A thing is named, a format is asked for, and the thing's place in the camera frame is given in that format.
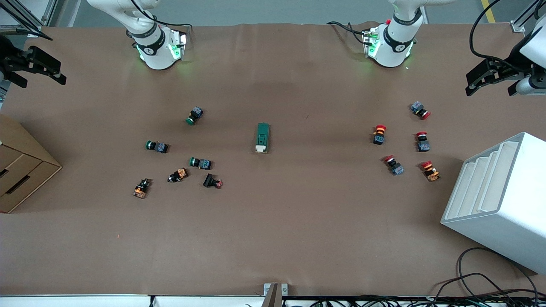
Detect green load switch white handle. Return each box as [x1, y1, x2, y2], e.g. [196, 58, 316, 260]
[255, 122, 271, 154]

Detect red mushroom button grey block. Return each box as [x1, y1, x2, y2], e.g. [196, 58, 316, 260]
[410, 101, 431, 120]
[415, 131, 431, 153]
[383, 155, 405, 176]

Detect brown cardboard box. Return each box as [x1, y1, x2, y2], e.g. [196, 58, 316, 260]
[0, 114, 63, 214]

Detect red mushroom button orange block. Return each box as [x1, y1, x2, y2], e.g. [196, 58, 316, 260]
[420, 160, 441, 182]

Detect white slotted rack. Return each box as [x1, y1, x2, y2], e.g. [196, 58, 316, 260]
[440, 131, 546, 275]

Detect green pushbutton blue-grey block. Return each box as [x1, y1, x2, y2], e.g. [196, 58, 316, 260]
[189, 156, 212, 171]
[145, 140, 169, 154]
[186, 106, 204, 126]

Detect black square pushbutton red terminals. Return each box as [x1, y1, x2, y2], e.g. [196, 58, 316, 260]
[203, 173, 224, 189]

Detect brown table mat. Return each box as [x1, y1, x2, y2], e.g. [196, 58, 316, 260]
[0, 22, 546, 297]

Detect aluminium frame profile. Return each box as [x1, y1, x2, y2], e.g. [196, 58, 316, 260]
[0, 0, 58, 41]
[510, 0, 539, 33]

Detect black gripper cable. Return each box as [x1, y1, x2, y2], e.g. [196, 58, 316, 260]
[469, 0, 520, 71]

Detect black arm base cable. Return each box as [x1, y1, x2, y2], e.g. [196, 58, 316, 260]
[130, 0, 193, 29]
[327, 20, 372, 37]

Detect black looped cable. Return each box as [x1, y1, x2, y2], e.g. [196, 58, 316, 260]
[435, 247, 540, 299]

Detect black cable bundle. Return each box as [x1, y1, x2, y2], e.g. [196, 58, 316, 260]
[282, 293, 546, 307]

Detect metal table edge bracket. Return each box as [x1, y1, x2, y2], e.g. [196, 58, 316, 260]
[264, 283, 288, 307]

